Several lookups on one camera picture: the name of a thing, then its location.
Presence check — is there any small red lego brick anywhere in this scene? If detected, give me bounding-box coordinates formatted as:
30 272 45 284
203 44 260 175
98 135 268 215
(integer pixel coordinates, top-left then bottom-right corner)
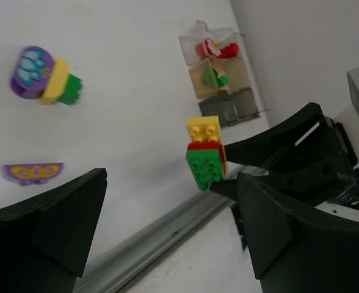
218 43 239 59

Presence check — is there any long yellow lego plate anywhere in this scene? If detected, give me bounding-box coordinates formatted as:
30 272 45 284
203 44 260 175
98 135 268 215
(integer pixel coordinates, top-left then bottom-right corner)
185 115 229 179

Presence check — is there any green square lego brick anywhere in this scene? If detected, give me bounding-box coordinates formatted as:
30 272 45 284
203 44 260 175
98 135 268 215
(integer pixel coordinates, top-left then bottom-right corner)
213 69 230 89
201 67 219 89

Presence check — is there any aluminium front rail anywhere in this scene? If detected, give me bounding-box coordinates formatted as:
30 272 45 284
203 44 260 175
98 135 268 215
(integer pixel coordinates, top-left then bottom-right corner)
73 192 234 292

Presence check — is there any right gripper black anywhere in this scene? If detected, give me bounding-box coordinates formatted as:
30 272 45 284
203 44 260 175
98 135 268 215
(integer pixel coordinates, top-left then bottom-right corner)
225 102 359 210

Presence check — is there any amber plastic container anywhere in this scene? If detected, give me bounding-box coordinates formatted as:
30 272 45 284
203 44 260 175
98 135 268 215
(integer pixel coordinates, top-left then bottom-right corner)
189 57 252 100

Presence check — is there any red curved lego brick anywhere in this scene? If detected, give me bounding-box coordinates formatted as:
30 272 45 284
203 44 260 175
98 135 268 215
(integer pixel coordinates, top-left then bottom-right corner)
187 142 228 176

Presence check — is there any yellow half round lego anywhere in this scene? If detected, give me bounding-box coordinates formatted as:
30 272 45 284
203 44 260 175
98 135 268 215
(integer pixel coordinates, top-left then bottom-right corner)
38 58 70 106

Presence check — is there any red flower lego piece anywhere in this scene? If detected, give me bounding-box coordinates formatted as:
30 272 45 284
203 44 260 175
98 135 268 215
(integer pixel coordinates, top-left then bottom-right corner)
195 38 220 59

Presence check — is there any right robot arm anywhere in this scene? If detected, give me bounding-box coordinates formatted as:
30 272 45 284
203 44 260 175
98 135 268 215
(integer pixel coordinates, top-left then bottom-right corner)
225 103 359 211

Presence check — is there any purple butterfly half lego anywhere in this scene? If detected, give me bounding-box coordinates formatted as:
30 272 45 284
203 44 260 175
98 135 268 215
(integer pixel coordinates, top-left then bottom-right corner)
1 162 63 186

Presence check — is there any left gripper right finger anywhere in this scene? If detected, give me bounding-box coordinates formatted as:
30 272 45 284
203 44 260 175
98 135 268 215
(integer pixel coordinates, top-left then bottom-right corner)
237 173 359 292

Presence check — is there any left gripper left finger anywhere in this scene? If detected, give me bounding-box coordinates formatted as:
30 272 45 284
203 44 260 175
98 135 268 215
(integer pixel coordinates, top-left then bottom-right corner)
0 168 107 292

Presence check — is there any purple round flower lego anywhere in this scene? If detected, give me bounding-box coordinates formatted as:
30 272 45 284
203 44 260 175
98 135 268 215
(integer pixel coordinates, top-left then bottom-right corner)
10 46 55 99

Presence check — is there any small green lego brick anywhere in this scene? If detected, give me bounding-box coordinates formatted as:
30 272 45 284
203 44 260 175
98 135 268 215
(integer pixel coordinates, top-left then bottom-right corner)
57 74 83 106

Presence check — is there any green lego plate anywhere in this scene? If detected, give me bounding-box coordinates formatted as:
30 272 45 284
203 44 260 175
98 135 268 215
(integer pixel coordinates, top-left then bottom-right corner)
186 150 225 191

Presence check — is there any clear plastic container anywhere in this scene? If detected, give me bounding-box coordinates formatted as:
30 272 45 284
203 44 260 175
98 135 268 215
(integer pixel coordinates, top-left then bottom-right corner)
178 21 240 67

